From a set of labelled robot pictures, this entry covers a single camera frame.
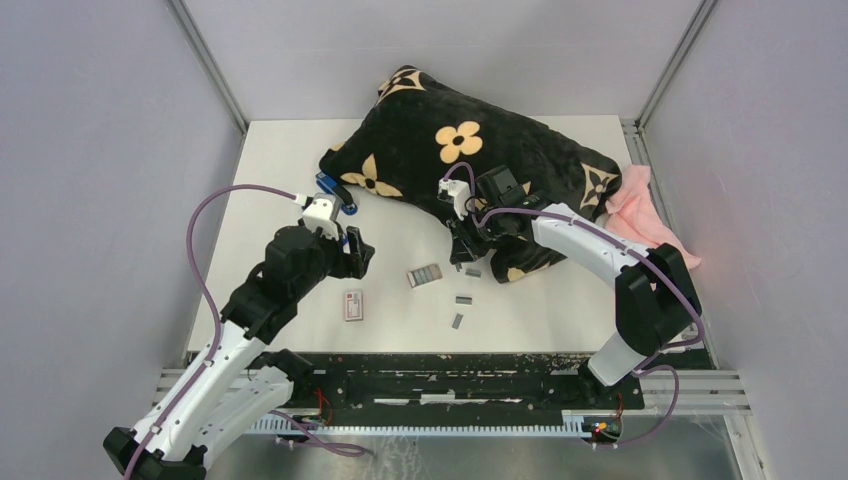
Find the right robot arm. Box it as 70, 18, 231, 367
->
438, 166, 702, 408

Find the white cable duct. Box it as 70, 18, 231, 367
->
245, 410, 624, 440

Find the box of staples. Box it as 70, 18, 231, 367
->
406, 263, 443, 288

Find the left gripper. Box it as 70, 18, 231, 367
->
291, 223, 374, 298

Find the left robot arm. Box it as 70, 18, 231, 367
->
103, 225, 375, 479

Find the pink cloth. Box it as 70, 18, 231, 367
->
605, 165, 702, 270

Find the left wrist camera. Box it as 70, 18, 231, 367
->
294, 193, 342, 241

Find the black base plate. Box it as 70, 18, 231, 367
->
251, 349, 717, 429

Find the black pillow with beige flowers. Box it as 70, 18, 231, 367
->
318, 64, 623, 285

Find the closed red white staple box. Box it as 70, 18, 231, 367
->
343, 290, 365, 322

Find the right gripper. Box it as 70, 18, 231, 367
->
446, 204, 506, 265

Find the blue stapler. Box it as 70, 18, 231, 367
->
315, 172, 358, 216

